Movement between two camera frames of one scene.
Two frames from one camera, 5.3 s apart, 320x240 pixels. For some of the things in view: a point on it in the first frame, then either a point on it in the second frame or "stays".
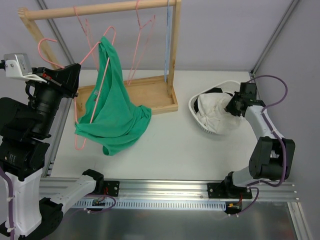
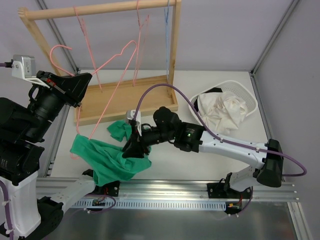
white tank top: x=211 y=110 stays
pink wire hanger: x=81 y=62 -> x=97 y=69
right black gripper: x=232 y=106 -> x=139 y=141
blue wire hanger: x=168 y=41 stays
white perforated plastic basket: x=231 y=86 stays
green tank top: x=114 y=116 -> x=106 y=161
